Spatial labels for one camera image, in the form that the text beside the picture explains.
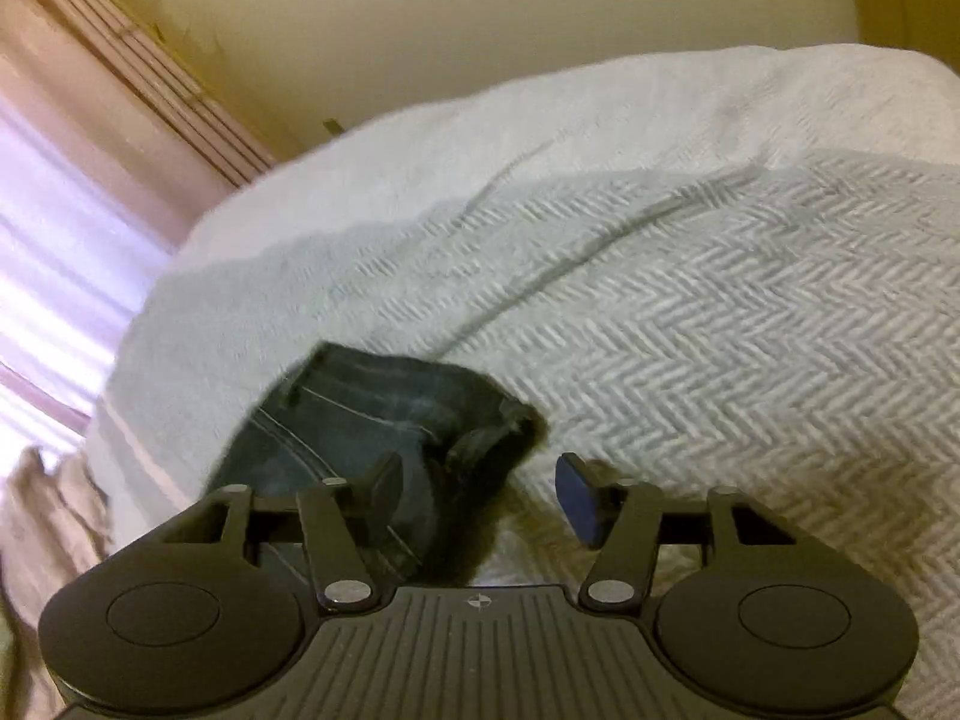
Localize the dark denim pants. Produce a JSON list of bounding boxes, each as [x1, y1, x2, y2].
[[206, 342, 550, 587]]

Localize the grey herringbone blanket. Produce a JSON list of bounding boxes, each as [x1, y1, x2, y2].
[[81, 43, 960, 720]]

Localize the pink curtain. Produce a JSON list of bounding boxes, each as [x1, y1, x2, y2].
[[0, 0, 282, 458]]

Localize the beige pillow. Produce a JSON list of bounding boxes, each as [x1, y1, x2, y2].
[[0, 444, 121, 720]]

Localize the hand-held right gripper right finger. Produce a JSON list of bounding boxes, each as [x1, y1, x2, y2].
[[553, 452, 802, 612]]

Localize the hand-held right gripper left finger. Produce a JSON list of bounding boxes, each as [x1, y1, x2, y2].
[[154, 452, 407, 612]]

